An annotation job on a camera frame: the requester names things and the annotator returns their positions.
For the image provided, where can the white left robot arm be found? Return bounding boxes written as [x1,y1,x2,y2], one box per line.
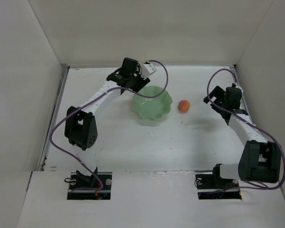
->
[64,57,156,151]

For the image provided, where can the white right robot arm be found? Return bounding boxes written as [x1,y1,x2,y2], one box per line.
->
[203,84,281,183]

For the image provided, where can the orange fake peach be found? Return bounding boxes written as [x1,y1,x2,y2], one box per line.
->
[178,100,190,113]

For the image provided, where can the green scalloped fruit bowl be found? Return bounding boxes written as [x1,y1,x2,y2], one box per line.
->
[131,90,172,120]

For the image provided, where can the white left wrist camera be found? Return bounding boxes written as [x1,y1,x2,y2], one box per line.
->
[141,62,157,80]

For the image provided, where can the left aluminium table rail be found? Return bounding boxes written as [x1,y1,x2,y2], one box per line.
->
[36,64,70,171]

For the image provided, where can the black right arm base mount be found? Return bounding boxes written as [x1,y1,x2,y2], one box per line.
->
[194,173,242,200]

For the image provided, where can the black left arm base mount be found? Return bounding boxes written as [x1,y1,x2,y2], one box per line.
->
[64,170,113,200]

